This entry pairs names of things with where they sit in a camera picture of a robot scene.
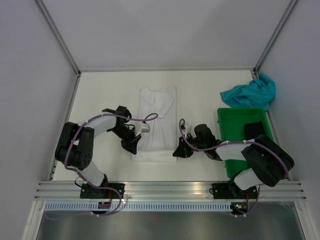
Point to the aluminium frame post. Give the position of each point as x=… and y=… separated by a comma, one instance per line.
x=274, y=37
x=57, y=35

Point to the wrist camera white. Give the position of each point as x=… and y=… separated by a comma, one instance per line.
x=142, y=127
x=185, y=129

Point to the teal t shirt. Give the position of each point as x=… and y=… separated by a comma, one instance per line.
x=258, y=93

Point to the white slotted cable duct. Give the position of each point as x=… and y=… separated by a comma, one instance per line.
x=138, y=206

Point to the left aluminium frame post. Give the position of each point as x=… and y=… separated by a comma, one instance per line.
x=57, y=35

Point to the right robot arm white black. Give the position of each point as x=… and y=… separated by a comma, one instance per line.
x=267, y=162

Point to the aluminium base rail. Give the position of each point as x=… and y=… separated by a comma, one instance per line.
x=170, y=191

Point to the right aluminium frame post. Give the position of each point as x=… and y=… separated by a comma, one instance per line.
x=274, y=37

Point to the white t shirt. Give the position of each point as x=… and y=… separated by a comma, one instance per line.
x=159, y=144

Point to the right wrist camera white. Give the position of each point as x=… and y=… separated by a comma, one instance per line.
x=185, y=129

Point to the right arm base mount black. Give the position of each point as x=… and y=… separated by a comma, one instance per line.
x=224, y=191

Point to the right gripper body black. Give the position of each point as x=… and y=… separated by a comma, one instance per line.
x=194, y=142

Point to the green plastic bin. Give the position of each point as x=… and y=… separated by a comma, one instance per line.
x=232, y=123

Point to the black rolled t shirt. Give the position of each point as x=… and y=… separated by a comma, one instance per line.
x=253, y=130

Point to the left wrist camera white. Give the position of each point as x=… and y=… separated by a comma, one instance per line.
x=142, y=127

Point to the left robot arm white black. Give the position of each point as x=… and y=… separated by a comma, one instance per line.
x=76, y=144

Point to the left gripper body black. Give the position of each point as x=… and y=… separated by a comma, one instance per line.
x=124, y=133

